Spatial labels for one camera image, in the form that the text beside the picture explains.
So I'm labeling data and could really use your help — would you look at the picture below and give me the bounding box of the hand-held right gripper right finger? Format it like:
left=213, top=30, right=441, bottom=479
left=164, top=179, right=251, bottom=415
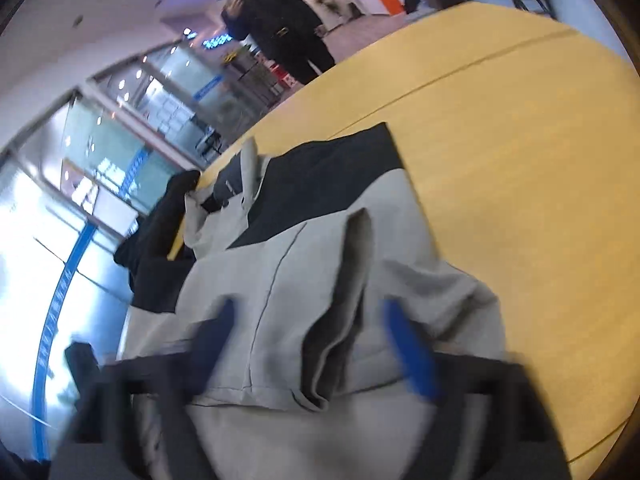
left=382, top=299, right=573, bottom=480

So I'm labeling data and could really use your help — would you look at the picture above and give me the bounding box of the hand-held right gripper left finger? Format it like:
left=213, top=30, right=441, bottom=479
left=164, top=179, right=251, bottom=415
left=50, top=298, right=237, bottom=480

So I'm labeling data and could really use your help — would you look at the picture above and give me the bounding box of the grey and black jacket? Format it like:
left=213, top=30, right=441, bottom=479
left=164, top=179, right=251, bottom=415
left=114, top=122, right=508, bottom=480

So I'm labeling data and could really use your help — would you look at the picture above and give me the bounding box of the glass partition with blue stripe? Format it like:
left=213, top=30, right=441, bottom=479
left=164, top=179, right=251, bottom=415
left=0, top=40, right=281, bottom=461

